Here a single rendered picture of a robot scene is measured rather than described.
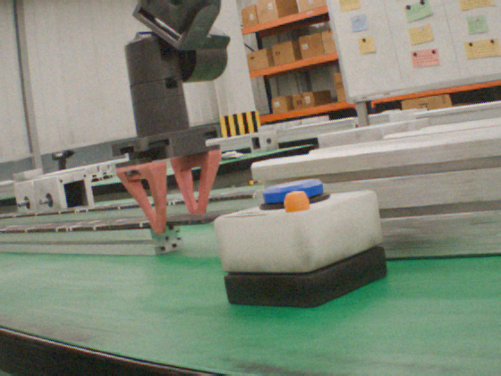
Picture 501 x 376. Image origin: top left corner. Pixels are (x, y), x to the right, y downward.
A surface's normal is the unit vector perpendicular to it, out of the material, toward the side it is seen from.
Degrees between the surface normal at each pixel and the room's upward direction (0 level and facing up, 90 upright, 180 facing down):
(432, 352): 0
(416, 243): 90
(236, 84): 90
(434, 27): 90
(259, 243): 90
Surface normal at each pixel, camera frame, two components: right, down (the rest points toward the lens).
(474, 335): -0.17, -0.98
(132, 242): -0.71, 0.18
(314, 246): 0.69, -0.07
